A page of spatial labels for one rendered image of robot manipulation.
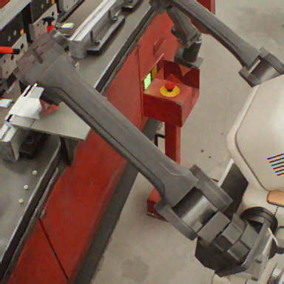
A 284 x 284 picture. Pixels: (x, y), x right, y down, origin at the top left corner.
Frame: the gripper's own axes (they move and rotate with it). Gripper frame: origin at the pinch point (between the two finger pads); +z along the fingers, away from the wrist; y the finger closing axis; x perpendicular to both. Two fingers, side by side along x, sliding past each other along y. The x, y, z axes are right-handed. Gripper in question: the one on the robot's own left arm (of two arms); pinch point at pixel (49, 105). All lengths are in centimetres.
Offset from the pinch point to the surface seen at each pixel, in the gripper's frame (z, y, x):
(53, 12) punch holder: -13.9, -23.3, -17.4
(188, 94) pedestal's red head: 6, -43, 40
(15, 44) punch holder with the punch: -16.4, 0.8, -18.6
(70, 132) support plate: -3.9, 7.1, 10.1
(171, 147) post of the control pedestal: 37, -44, 50
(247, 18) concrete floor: 71, -259, 85
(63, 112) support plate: -1.0, -0.1, 5.2
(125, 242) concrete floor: 84, -19, 59
